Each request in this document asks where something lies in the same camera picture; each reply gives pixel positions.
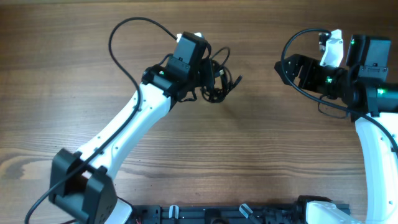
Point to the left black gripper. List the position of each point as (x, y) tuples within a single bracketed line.
[(210, 74)]

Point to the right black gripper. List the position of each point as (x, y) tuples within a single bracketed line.
[(304, 72)]

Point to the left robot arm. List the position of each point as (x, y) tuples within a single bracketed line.
[(82, 183)]

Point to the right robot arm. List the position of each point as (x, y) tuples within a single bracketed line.
[(368, 100)]

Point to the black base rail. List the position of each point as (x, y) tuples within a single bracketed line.
[(243, 214)]

